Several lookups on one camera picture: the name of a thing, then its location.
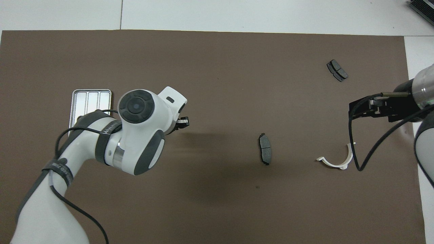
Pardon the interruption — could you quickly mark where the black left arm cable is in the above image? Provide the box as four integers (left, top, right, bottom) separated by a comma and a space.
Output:
49, 108, 119, 244

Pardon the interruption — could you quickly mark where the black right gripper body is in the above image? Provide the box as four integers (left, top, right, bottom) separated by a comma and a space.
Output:
371, 91, 418, 123

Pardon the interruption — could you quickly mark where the wide dark brake pad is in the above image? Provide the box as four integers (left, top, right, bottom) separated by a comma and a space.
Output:
326, 59, 349, 83

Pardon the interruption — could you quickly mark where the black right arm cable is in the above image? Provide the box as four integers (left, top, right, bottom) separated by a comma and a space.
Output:
349, 91, 434, 172

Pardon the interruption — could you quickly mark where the white semicircular plastic bracket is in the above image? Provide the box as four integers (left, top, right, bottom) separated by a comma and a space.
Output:
316, 142, 357, 170

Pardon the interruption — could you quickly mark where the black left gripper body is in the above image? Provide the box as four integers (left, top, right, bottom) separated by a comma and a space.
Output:
165, 119, 181, 135

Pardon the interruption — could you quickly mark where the grey ribbed device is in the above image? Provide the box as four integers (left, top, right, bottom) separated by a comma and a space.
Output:
409, 0, 434, 18

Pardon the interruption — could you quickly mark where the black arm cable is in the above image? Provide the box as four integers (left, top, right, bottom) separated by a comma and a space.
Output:
49, 108, 119, 244
349, 91, 434, 172

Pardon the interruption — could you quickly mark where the slim dark brake pad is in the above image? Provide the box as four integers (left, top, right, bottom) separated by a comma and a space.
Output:
258, 133, 273, 166

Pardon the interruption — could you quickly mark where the silver metal tray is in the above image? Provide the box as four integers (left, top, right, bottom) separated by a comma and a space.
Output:
69, 89, 112, 137

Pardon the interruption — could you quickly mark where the brown table mat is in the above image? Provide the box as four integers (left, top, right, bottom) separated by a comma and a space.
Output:
0, 30, 426, 244

